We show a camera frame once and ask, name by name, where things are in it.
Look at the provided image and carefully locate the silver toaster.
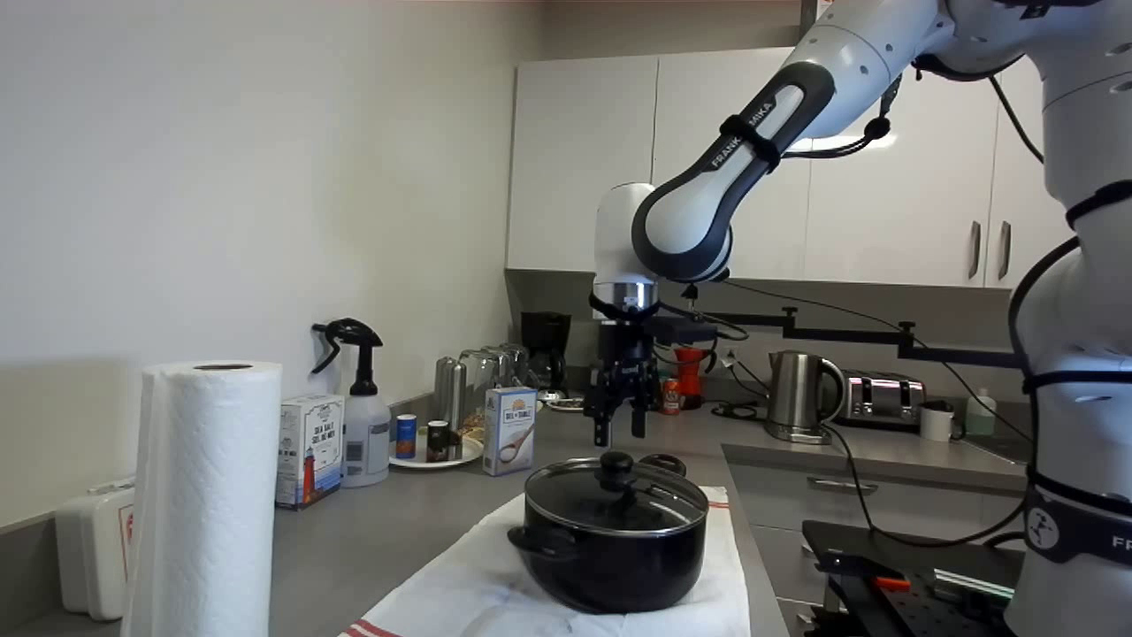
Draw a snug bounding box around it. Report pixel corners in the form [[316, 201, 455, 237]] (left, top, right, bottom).
[[840, 372, 930, 430]]

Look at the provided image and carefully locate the red moka pot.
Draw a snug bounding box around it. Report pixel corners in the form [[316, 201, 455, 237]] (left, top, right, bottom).
[[660, 340, 720, 409]]

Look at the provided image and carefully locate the small clear glass bottle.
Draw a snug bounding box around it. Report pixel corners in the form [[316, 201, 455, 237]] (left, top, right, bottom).
[[961, 384, 1002, 442]]

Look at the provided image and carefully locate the black kettle power cable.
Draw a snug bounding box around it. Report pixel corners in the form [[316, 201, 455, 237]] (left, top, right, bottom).
[[820, 419, 1033, 549]]

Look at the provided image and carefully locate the silver metal canister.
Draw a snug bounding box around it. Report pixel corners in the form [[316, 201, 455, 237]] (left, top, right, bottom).
[[430, 353, 472, 434]]

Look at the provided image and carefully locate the small dark jar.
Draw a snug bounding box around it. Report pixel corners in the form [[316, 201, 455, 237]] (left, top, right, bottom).
[[424, 416, 461, 462]]

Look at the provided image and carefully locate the black flat device red button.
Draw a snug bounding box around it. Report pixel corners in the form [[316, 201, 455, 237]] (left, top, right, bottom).
[[800, 517, 1026, 637]]

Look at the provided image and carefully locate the white plastic container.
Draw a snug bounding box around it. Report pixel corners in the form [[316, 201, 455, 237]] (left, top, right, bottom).
[[50, 475, 140, 622]]

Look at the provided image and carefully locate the black cooking pot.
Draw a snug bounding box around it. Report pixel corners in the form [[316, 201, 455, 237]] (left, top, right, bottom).
[[504, 449, 714, 616]]

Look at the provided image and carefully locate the white carton with blue print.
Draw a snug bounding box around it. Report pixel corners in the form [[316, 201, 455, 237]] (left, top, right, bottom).
[[480, 382, 542, 476]]

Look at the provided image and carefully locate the white paper towel roll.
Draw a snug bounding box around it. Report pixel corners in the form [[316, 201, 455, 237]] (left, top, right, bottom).
[[121, 358, 286, 637]]

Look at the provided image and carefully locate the white cabinet door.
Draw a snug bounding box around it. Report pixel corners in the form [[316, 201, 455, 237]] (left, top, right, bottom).
[[504, 54, 660, 278], [720, 66, 1002, 290], [982, 55, 1080, 287], [643, 47, 797, 241]]

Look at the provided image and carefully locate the white mug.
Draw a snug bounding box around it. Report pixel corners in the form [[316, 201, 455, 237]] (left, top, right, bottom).
[[917, 404, 958, 445]]

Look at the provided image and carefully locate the glass lid with black knob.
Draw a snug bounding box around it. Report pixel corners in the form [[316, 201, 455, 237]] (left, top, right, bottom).
[[521, 449, 709, 541]]

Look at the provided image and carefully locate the white carton with red print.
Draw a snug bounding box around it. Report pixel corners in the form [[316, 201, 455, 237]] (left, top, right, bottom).
[[277, 393, 345, 511]]

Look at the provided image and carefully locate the stainless steel electric kettle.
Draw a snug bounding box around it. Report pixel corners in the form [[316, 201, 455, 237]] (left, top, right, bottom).
[[763, 346, 851, 445]]

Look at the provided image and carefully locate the black articulated camera mount arm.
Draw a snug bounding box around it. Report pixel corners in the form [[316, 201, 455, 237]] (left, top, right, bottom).
[[653, 299, 1026, 372]]

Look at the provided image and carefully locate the black coffee machine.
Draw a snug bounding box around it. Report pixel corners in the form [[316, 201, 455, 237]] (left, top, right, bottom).
[[516, 307, 575, 397]]

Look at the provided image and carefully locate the white towel with red stripes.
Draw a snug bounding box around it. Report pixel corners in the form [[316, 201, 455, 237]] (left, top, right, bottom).
[[338, 480, 754, 637]]

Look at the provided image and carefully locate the white plate under jars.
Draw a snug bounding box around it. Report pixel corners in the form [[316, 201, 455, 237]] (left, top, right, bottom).
[[386, 434, 489, 475]]

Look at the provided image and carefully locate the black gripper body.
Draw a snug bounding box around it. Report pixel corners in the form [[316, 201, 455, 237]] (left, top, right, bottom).
[[587, 313, 663, 405]]

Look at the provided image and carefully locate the small flat white plate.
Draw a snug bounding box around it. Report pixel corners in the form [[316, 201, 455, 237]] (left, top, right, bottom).
[[537, 393, 599, 416]]

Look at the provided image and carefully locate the clear spray bottle black trigger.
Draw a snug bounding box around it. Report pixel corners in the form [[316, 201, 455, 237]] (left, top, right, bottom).
[[307, 313, 396, 488]]

